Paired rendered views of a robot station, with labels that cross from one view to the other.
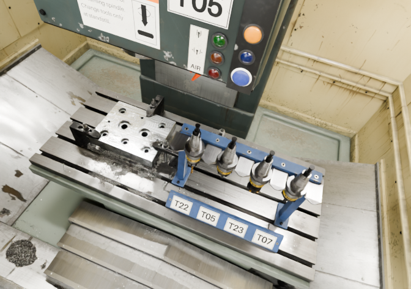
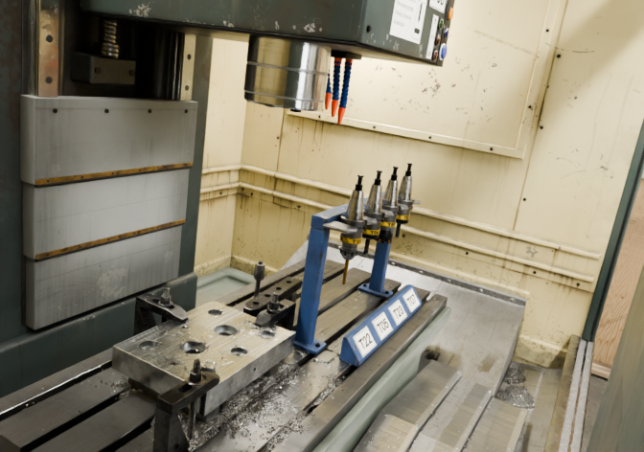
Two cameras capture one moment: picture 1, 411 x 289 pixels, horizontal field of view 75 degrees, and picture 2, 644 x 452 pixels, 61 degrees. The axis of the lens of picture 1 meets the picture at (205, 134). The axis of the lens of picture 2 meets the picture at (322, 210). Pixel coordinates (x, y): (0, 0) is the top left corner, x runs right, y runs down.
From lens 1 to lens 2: 1.31 m
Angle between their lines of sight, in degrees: 70
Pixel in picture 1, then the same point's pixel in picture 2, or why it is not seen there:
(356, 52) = not seen: hidden behind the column
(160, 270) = (433, 437)
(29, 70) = not seen: outside the picture
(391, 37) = (217, 119)
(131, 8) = (416, 8)
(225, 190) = (335, 316)
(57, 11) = (378, 24)
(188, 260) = (417, 406)
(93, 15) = (398, 21)
